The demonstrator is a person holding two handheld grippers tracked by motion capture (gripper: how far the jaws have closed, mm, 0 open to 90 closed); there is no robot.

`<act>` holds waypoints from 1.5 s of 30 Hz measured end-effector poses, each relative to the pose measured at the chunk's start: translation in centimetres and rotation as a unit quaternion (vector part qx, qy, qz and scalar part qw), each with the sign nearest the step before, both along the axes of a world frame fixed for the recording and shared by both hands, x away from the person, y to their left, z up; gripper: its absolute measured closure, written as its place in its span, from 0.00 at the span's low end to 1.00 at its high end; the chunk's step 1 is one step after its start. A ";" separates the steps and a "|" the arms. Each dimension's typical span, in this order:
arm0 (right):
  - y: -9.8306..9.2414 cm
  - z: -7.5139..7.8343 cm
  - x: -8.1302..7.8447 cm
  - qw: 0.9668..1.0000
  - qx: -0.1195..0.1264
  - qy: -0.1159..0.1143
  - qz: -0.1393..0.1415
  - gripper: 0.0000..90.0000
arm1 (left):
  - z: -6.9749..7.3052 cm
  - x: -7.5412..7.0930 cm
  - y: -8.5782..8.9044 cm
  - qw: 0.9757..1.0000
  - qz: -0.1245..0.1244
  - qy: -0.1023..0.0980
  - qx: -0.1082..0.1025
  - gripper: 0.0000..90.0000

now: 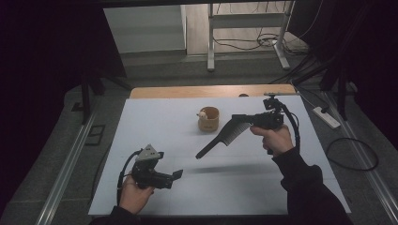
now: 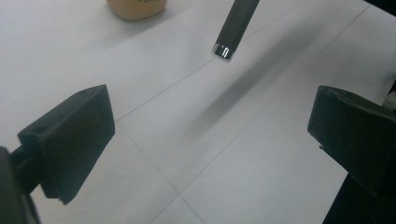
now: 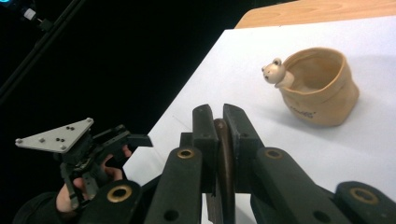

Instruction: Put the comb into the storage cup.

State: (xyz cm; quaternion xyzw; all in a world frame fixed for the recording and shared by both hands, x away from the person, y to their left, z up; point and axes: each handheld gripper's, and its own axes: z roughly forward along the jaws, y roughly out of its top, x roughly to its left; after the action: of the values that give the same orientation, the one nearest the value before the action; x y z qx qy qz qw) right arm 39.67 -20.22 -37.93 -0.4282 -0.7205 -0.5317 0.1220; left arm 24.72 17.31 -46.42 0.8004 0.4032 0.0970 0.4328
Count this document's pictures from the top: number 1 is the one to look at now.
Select black stand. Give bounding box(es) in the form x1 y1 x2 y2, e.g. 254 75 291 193
70 73 134 126
318 62 355 121

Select hand-held gripper cable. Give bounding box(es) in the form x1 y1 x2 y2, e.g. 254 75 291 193
115 149 144 207
280 101 301 154

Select person's right hand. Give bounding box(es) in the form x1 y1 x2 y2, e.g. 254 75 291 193
249 124 295 158

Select person's left hand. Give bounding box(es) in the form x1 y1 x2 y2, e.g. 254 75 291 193
118 172 156 216

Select black plastic comb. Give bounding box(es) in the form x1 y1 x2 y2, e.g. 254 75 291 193
195 116 253 160

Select white metal desk frame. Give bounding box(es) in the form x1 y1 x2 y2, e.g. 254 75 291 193
207 0 297 72

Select right hand-held gripper cable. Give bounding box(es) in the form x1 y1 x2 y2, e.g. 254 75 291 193
280 101 301 154

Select thick black floor cables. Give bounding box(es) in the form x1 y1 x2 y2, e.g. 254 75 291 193
270 52 329 85

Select white power strip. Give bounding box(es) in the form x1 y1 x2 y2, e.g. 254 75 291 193
313 106 342 129

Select wooden cup with small figure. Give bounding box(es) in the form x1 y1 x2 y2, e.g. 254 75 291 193
196 106 221 132

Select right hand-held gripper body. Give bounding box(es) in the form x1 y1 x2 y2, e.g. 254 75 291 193
250 91 299 130

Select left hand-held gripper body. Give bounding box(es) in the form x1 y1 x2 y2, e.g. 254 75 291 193
130 143 175 190

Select white table sheet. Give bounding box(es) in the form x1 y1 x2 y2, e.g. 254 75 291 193
88 95 351 217

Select black looped cable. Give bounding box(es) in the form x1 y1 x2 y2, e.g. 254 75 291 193
325 137 379 172

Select black curtain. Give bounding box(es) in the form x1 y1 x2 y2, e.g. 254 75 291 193
287 0 398 151
0 0 128 217

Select bundle of floor cables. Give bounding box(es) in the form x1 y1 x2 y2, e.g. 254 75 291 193
212 31 309 55

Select aluminium rail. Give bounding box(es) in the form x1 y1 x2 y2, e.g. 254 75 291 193
36 112 98 225
323 92 398 224

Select left hand-held gripper cable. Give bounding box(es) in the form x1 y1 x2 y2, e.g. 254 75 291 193
115 149 144 207

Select white power strip cable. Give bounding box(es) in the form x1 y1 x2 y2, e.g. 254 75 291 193
292 82 317 110

